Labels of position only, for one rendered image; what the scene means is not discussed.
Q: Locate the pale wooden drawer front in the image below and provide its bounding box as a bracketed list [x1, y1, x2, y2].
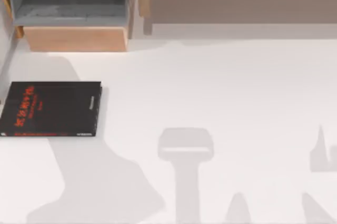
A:
[23, 26, 128, 52]

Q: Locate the black book with red lettering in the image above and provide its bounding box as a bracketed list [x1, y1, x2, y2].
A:
[0, 81, 103, 138]

